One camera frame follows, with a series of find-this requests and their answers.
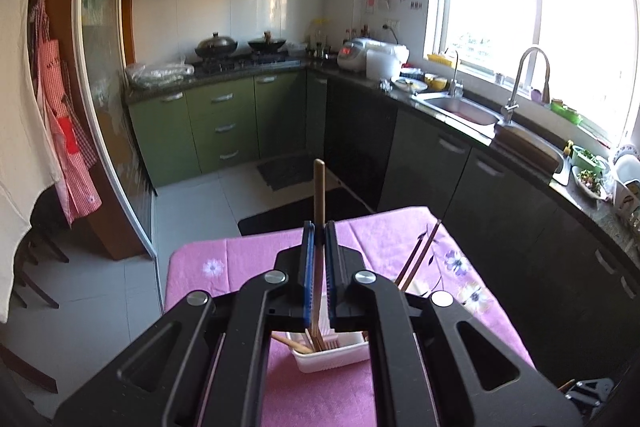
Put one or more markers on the white rice cooker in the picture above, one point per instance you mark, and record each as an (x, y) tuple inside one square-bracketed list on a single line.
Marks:
[(352, 54)]

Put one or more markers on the bowl of chopped vegetables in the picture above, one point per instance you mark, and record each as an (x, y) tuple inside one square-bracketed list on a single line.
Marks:
[(590, 182)]

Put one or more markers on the small metal faucet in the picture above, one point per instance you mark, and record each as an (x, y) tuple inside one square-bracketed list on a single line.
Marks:
[(454, 87)]

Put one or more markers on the sliding glass door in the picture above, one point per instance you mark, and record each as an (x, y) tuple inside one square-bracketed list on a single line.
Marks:
[(105, 82)]

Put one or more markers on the red checked apron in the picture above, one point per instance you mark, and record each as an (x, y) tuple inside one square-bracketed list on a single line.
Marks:
[(75, 167)]

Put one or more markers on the cooking oil bottle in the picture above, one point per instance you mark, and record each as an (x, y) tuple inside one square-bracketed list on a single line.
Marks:
[(318, 34)]

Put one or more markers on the tall curved metal faucet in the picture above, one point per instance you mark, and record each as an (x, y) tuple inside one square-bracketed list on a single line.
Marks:
[(510, 106)]

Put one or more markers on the ridged brown chopstick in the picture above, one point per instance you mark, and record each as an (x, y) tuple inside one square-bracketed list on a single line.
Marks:
[(423, 252), (412, 257)]

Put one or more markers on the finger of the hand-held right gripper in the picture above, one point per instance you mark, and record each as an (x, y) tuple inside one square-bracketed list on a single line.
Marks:
[(590, 392)]

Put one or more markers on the black floor mat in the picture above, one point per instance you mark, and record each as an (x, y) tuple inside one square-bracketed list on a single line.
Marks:
[(290, 217)]

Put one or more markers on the clear plastic bag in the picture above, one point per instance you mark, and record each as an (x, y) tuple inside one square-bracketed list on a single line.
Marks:
[(157, 74)]

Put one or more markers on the white plate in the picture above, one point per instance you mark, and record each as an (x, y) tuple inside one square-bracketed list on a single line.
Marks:
[(409, 84)]

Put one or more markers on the yellow bowl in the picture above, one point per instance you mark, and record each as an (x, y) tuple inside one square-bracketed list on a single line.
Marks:
[(436, 83)]

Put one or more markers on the green base cabinets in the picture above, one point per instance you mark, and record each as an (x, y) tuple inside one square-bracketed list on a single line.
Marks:
[(225, 117)]

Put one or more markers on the pink floral tablecloth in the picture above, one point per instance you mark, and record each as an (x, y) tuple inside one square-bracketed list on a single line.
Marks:
[(240, 257)]

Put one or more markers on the yellow tray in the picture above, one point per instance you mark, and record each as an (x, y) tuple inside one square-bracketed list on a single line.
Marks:
[(440, 58)]

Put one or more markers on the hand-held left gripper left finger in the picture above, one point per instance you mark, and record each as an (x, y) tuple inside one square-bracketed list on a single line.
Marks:
[(309, 272)]

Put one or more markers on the dark wooden chair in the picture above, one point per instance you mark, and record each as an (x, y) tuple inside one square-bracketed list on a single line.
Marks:
[(40, 247)]

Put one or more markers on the wooden chopstick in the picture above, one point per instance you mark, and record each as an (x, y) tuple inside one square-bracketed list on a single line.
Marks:
[(567, 385), (292, 344), (319, 192)]

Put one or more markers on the steel sink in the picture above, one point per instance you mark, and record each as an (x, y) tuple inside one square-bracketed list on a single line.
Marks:
[(465, 109)]

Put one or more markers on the wooden cutting board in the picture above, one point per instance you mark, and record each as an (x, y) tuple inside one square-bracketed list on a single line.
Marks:
[(530, 149)]

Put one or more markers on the green plastic basket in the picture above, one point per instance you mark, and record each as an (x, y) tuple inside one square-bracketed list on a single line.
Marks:
[(566, 112)]

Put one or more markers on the black gas stove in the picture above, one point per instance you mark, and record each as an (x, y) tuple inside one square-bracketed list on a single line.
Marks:
[(240, 64)]

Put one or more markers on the dark patterned floor mat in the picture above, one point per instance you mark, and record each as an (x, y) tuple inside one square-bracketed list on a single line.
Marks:
[(287, 172)]

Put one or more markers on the black wok with lid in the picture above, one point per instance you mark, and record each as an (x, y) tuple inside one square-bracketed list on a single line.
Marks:
[(216, 47), (267, 43)]

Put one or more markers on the kitchen window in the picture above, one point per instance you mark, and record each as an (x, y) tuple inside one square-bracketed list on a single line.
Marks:
[(575, 32)]

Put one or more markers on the white plastic utensil holder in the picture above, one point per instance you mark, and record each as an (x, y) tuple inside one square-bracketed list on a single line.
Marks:
[(335, 357)]

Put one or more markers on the green basket with vegetables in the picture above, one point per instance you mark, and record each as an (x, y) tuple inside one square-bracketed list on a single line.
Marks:
[(590, 157)]

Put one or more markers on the dark stone countertop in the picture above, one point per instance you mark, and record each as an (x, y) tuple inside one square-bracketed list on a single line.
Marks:
[(600, 219)]

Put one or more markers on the white hanging cloth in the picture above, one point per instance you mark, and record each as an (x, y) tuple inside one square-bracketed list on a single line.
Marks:
[(20, 132)]

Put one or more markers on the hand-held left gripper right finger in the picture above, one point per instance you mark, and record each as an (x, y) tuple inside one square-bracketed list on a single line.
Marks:
[(331, 272)]

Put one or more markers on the black base cabinets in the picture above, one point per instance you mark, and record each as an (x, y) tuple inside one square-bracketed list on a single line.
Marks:
[(425, 167)]

